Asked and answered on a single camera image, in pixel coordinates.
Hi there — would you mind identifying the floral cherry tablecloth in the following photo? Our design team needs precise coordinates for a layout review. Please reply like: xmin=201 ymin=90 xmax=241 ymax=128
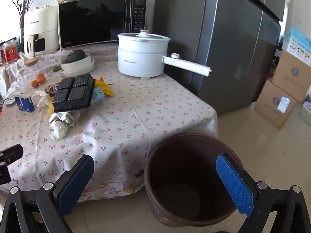
xmin=0 ymin=42 xmax=218 ymax=202

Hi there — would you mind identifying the white electric cooking pot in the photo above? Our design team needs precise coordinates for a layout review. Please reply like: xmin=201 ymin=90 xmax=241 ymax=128
xmin=117 ymin=30 xmax=212 ymax=79

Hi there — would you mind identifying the light blue packet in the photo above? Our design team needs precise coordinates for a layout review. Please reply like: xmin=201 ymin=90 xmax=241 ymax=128
xmin=91 ymin=89 xmax=106 ymax=106

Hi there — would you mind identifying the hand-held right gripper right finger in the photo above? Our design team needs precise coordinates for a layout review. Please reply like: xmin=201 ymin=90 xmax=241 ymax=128
xmin=216 ymin=153 xmax=311 ymax=233

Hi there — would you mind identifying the grey refrigerator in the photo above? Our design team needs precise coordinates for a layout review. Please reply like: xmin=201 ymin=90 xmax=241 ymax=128
xmin=152 ymin=0 xmax=288 ymax=115

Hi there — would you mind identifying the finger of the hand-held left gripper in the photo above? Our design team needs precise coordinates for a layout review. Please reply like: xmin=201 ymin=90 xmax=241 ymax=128
xmin=0 ymin=144 xmax=24 ymax=162
xmin=0 ymin=163 xmax=12 ymax=185

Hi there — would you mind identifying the dark green pumpkin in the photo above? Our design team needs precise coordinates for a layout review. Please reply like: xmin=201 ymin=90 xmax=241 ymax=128
xmin=66 ymin=49 xmax=86 ymax=63

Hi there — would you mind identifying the black microwave oven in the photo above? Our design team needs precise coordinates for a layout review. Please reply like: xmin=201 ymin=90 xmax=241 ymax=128
xmin=58 ymin=0 xmax=149 ymax=51

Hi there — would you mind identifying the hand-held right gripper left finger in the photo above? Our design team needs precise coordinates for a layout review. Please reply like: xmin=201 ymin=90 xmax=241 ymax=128
xmin=0 ymin=154 xmax=95 ymax=233

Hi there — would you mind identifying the white tissue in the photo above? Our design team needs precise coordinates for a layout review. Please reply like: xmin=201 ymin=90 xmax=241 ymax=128
xmin=33 ymin=90 xmax=52 ymax=108

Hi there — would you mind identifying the glass jar with wooden lid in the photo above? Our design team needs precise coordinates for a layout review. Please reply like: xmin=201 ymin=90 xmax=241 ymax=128
xmin=16 ymin=57 xmax=39 ymax=85

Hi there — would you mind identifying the red food packet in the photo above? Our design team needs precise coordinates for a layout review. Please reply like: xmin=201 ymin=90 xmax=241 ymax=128
xmin=4 ymin=41 xmax=18 ymax=63

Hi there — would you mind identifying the brown plastic bin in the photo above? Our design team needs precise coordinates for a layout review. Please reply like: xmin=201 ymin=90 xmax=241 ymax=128
xmin=144 ymin=133 xmax=245 ymax=228

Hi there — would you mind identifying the cream air fryer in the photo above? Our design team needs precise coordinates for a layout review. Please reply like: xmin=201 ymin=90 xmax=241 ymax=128
xmin=23 ymin=5 xmax=60 ymax=55

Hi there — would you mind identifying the blue milk carton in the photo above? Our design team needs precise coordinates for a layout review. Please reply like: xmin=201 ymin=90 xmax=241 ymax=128
xmin=15 ymin=95 xmax=35 ymax=112

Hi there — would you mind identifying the blue printed box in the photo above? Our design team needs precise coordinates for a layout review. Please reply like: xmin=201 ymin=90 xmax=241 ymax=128
xmin=283 ymin=25 xmax=311 ymax=66

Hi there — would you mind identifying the black plastic food tray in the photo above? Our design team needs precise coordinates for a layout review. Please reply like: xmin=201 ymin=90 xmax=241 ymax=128
xmin=52 ymin=73 xmax=95 ymax=113

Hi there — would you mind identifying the yellow snack wrapper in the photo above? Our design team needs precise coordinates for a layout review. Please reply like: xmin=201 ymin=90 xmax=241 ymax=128
xmin=93 ymin=76 xmax=114 ymax=97

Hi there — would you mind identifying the crumpled white paper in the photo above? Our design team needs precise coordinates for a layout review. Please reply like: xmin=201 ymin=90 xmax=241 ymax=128
xmin=49 ymin=110 xmax=80 ymax=141

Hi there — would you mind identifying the red cartoon drink can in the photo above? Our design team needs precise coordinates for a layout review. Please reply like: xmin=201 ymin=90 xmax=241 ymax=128
xmin=45 ymin=84 xmax=60 ymax=95

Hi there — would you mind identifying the brown cardboard box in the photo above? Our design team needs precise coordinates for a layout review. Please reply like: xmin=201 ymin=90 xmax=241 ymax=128
xmin=254 ymin=80 xmax=297 ymax=130
xmin=272 ymin=50 xmax=311 ymax=102

